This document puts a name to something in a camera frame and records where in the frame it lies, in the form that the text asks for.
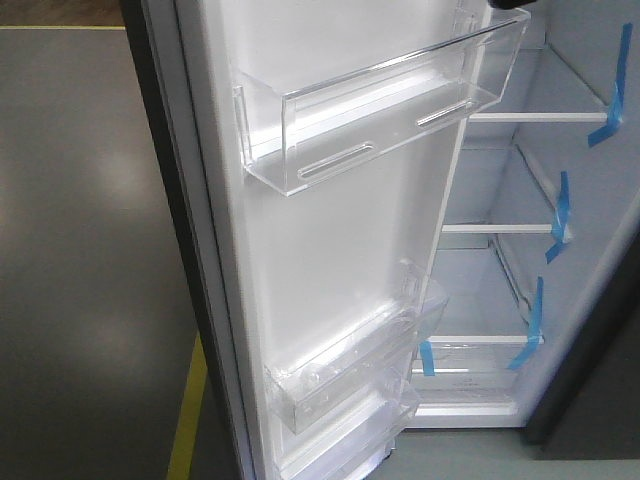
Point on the clear upper door bin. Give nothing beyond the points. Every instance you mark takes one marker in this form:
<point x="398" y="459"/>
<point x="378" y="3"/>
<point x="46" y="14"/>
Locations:
<point x="321" y="87"/>

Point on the clear middle door bin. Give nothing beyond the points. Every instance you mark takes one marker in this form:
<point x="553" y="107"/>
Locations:
<point x="323" y="382"/>

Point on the clear lower door bin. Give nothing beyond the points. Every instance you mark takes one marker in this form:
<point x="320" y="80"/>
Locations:
<point x="338" y="444"/>

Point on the clear door bin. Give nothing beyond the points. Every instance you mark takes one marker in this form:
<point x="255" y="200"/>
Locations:
<point x="321" y="87"/>
<point x="338" y="444"/>
<point x="323" y="382"/>

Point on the grey fridge with open door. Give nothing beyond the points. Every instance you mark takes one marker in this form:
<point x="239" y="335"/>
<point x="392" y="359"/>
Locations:
<point x="526" y="213"/>

